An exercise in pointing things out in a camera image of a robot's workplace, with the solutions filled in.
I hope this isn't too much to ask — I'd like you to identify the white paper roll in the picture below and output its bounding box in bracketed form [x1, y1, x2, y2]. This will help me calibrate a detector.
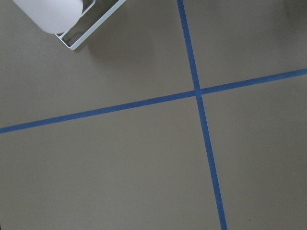
[14, 0, 83, 34]

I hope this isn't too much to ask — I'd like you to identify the white wire rack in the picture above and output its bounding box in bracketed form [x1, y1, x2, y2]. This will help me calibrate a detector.
[55, 0, 125, 51]

